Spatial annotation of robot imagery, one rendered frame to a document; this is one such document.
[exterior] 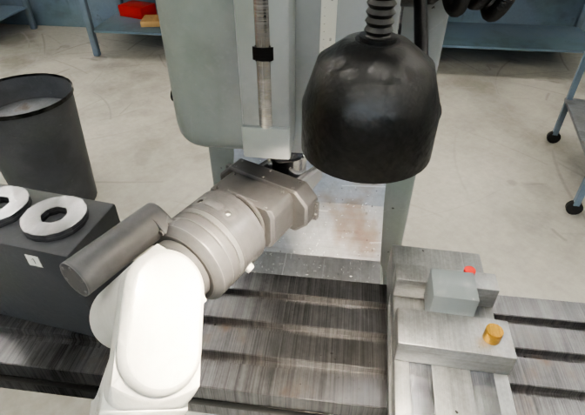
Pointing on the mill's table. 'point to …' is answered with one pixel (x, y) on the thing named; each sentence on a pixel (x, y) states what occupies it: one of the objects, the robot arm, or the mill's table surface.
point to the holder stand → (48, 255)
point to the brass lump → (493, 334)
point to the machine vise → (479, 405)
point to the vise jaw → (451, 341)
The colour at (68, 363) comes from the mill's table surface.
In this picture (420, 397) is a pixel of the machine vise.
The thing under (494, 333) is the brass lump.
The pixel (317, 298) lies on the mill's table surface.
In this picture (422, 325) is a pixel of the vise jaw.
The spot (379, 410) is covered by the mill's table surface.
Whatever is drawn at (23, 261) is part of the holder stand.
